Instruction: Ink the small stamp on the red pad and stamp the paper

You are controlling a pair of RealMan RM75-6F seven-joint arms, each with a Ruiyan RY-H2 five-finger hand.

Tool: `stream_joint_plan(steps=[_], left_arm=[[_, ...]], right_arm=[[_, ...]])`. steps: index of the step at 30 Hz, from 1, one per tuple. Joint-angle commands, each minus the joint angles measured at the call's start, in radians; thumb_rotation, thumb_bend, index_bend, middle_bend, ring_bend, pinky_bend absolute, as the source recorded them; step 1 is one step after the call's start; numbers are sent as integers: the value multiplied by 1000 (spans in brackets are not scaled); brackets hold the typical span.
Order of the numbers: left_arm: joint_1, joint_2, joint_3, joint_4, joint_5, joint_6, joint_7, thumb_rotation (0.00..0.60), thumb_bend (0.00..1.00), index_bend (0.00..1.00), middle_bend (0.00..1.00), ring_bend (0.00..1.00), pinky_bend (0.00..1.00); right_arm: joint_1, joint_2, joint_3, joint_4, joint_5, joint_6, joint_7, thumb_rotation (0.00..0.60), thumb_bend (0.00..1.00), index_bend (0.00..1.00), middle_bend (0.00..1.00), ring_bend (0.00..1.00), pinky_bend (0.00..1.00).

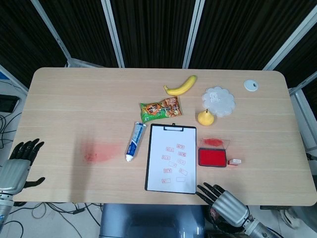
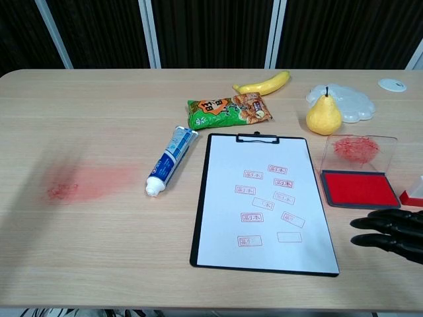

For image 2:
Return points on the black grey right robot hand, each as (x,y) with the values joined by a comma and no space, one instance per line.
(396,231)

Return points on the red white stamp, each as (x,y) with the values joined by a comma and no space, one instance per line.
(413,198)

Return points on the red ink pad clear lid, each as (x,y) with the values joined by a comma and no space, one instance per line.
(360,190)

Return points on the white flower-shaped plate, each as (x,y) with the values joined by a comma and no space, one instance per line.
(357,105)

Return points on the yellow pear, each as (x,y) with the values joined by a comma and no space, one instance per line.
(324,115)

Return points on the white stamped paper sheet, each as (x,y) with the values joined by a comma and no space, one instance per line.
(231,231)

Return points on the black clipboard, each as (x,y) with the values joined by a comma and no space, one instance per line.
(202,198)

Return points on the yellow banana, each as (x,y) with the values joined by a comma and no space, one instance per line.
(261,86)

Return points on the green orange snack bag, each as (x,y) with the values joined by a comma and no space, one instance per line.
(224,112)

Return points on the blue white toothpaste tube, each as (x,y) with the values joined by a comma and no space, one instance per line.
(168,162)

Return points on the white partition frame post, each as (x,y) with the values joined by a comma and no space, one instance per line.
(54,36)
(150,33)
(275,33)
(417,61)

